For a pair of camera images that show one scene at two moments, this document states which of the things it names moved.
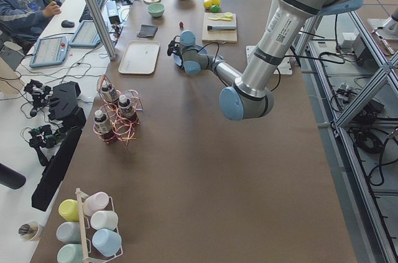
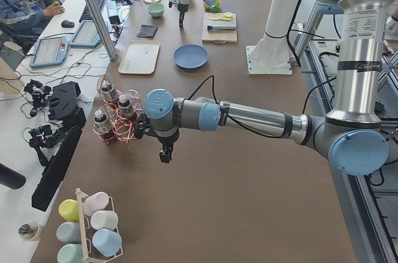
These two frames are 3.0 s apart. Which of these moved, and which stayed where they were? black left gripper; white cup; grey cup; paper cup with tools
Moved: black left gripper
Stayed: white cup; grey cup; paper cup with tools
